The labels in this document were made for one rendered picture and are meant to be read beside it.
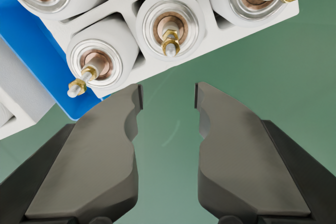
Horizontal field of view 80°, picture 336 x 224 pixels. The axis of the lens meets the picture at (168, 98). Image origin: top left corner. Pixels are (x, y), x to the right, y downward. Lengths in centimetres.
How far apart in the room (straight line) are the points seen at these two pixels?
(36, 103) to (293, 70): 67
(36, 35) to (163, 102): 37
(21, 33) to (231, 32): 45
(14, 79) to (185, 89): 42
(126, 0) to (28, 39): 30
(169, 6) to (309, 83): 53
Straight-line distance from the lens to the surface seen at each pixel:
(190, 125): 68
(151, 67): 38
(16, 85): 54
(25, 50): 55
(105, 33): 31
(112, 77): 32
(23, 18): 61
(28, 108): 53
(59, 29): 40
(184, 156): 77
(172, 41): 20
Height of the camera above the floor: 53
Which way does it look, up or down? 60 degrees down
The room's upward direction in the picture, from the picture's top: 179 degrees counter-clockwise
